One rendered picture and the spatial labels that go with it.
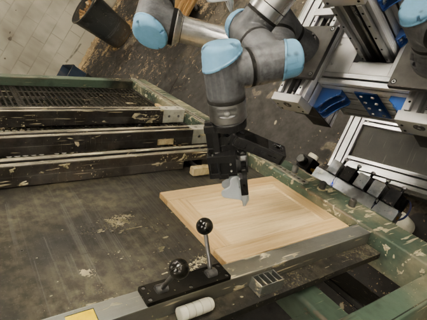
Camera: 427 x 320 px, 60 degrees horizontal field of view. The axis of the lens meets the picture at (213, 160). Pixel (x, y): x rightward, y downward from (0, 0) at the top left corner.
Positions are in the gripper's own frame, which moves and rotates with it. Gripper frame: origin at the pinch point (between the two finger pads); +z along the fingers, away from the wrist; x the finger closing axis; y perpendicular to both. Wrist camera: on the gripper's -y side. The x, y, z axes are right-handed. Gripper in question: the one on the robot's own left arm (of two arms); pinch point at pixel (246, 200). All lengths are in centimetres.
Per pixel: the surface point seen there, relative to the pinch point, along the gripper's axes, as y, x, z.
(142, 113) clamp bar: 49, -100, 15
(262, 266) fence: -2.1, 4.7, 16.2
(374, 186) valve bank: -44, -42, 29
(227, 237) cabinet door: 6.4, -8.8, 18.2
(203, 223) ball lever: 9.6, 6.5, 0.6
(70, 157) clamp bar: 56, -33, 2
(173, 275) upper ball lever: 13.7, 22.3, -1.2
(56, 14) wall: 264, -505, 0
